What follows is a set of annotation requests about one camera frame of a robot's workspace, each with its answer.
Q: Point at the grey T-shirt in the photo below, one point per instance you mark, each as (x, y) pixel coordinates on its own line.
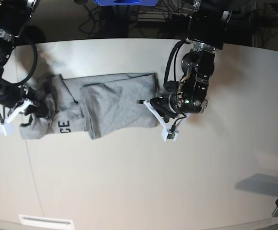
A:
(98, 105)

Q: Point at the blue plastic part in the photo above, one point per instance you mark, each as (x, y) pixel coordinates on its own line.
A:
(126, 2)

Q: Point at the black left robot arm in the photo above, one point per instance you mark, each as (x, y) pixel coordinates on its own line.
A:
(188, 95)

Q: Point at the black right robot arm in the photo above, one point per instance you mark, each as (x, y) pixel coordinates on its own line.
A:
(14, 16)

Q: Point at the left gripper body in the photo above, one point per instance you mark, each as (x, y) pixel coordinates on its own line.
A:
(165, 106)

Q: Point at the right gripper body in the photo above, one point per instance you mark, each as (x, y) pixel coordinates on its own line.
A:
(14, 96)

